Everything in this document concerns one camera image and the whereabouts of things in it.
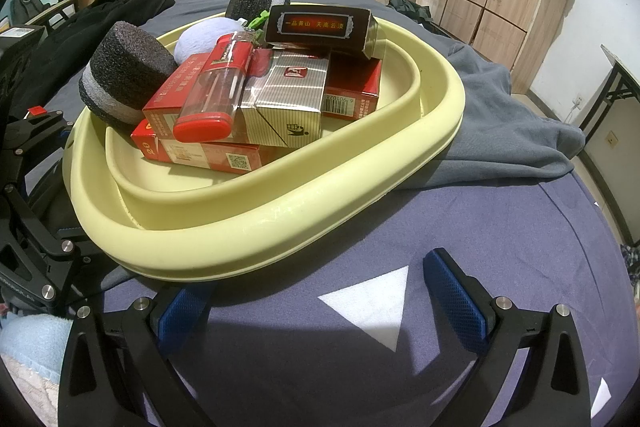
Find light blue towel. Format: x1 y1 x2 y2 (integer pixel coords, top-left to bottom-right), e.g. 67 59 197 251
0 314 73 378

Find blue-grey plush toy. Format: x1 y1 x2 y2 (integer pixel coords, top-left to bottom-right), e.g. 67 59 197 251
172 9 273 64

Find silver striped cigarette box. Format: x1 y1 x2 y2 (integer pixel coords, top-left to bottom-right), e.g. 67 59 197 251
235 49 331 148

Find plaid clothes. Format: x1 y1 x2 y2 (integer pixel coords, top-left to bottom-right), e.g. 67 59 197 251
620 244 640 298

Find red gold cigarette box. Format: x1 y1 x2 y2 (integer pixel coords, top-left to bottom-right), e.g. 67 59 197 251
320 52 383 122

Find open black suitcase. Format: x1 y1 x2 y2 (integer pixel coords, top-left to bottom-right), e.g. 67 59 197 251
362 0 451 32

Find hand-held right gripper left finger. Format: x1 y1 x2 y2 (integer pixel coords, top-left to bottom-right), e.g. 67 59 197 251
57 287 216 427

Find grey cloth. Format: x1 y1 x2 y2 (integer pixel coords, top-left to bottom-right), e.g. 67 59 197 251
380 42 586 192

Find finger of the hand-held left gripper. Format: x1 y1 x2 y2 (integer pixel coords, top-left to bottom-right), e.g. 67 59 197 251
0 106 73 188
0 192 98 308

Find pale yellow plastic basin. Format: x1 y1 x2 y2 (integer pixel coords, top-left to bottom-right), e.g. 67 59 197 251
62 2 466 282

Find black jacket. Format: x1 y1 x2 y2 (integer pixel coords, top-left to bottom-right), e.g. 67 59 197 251
47 0 176 52

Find dark red cigarette box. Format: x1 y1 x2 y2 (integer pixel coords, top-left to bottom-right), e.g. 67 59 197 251
263 4 386 60

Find red clear lighter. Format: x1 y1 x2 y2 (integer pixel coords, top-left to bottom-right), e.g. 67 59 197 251
173 32 257 142

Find black folding table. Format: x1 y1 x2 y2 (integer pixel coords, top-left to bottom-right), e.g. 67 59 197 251
580 44 640 168

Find black backpack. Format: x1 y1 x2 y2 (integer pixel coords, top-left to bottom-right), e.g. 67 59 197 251
10 0 51 25

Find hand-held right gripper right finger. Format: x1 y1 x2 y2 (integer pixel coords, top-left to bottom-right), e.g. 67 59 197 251
423 248 593 427

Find red box gold characters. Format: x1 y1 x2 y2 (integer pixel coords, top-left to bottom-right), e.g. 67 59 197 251
142 52 273 138

